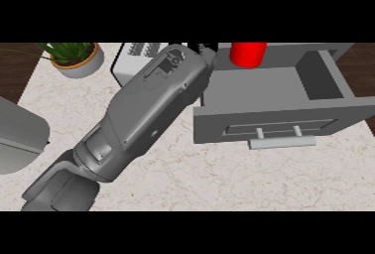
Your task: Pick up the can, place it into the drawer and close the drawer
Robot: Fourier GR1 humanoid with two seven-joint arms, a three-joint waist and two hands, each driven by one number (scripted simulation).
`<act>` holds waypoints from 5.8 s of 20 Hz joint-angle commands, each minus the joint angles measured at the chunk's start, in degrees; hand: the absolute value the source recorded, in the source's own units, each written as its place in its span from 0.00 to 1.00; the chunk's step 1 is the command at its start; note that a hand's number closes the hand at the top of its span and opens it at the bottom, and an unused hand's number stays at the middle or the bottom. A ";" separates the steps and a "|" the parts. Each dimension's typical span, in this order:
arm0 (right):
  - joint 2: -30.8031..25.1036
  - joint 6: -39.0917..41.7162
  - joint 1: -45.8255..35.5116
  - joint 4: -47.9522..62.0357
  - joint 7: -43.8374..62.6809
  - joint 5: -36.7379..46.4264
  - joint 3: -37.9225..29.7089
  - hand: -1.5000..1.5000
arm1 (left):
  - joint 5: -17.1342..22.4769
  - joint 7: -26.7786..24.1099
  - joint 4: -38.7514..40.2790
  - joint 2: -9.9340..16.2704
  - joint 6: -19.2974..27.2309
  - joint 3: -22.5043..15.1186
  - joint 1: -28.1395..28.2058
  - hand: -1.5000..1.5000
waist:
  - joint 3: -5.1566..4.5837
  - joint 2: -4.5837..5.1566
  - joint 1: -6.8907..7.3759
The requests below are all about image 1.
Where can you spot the red can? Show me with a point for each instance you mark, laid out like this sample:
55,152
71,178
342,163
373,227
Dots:
248,54

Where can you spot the grey cabinet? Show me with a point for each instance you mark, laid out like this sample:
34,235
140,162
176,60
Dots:
288,49

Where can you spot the grey open drawer box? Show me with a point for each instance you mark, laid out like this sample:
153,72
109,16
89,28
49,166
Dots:
254,87

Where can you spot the grey rounded appliance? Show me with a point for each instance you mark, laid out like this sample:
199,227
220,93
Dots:
19,139

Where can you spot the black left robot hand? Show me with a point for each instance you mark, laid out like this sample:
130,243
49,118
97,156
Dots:
205,49

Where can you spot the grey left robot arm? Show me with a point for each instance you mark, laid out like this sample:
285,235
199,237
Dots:
146,105

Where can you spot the white pot with orange rim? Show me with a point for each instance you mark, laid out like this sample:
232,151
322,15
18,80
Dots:
86,67

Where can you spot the green plant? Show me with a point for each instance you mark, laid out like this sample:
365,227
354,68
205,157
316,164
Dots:
65,51

